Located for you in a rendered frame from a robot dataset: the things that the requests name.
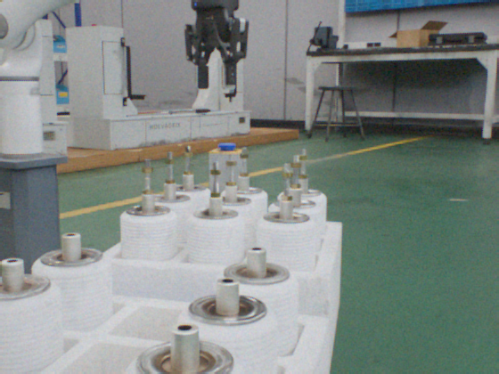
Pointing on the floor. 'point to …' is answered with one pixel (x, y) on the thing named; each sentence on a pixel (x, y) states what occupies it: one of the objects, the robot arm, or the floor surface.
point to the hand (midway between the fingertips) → (215, 80)
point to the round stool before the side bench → (342, 110)
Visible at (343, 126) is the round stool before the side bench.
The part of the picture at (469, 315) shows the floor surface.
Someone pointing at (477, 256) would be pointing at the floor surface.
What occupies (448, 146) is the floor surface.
